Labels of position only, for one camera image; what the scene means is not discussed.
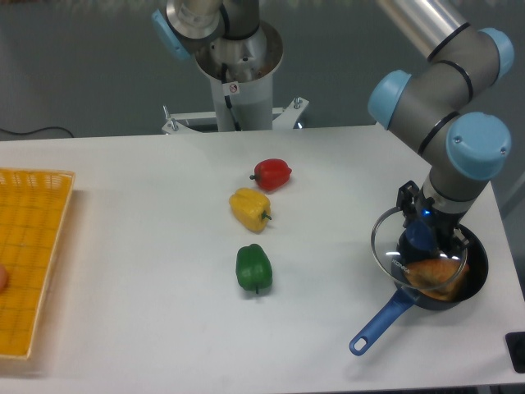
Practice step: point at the black box table corner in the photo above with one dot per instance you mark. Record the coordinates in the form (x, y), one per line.
(516, 348)

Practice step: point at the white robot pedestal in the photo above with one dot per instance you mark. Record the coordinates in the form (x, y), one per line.
(240, 73)

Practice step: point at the dark pot blue handle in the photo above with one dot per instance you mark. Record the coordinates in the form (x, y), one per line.
(404, 298)

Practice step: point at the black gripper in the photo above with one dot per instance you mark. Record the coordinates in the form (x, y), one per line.
(431, 221)

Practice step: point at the golden pastry turnover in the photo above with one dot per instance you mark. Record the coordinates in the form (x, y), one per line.
(434, 275)

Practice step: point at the green bell pepper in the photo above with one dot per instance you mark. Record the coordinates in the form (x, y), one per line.
(253, 268)

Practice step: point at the yellow woven basket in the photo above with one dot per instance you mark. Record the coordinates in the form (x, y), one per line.
(34, 203)

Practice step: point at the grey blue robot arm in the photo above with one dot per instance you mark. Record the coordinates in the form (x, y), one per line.
(464, 151)

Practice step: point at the yellow bell pepper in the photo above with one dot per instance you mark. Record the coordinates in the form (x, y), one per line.
(251, 208)

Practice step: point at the red bell pepper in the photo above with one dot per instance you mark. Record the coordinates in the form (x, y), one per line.
(271, 174)

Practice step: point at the glass lid blue knob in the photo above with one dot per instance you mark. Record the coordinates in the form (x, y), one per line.
(394, 261)

